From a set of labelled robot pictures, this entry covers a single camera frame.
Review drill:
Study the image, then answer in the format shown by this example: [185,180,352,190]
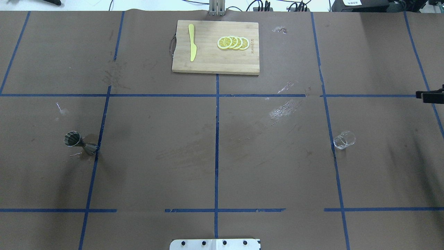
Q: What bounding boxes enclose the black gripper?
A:
[416,85,444,104]

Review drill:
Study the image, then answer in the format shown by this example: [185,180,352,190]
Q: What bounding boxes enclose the clear glass measuring cup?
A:
[333,130,356,150]

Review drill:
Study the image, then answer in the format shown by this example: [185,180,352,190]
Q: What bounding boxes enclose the steel double jigger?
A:
[63,131,98,156]

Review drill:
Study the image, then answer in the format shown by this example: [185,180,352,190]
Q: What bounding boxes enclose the lemon slice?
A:
[239,37,250,51]
[233,37,243,50]
[229,35,239,49]
[217,36,233,50]

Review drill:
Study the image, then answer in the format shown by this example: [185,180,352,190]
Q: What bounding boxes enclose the bamboo cutting board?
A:
[172,19,260,76]

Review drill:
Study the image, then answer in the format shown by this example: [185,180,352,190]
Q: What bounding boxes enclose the yellow plastic knife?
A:
[188,24,197,62]

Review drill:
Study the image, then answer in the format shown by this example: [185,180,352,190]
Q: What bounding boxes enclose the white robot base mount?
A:
[169,238,261,250]

